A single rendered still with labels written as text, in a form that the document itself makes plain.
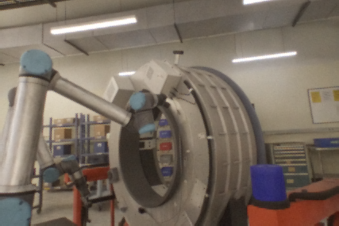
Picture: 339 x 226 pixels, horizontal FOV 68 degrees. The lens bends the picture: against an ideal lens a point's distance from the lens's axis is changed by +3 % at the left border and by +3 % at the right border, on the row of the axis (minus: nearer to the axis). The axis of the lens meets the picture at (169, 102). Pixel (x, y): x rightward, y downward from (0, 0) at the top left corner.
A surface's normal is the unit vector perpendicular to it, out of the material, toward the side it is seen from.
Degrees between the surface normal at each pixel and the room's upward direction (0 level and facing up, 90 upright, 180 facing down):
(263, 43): 90
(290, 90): 90
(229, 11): 90
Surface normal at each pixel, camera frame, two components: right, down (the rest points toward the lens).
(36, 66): 0.48, -0.29
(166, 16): -0.20, -0.14
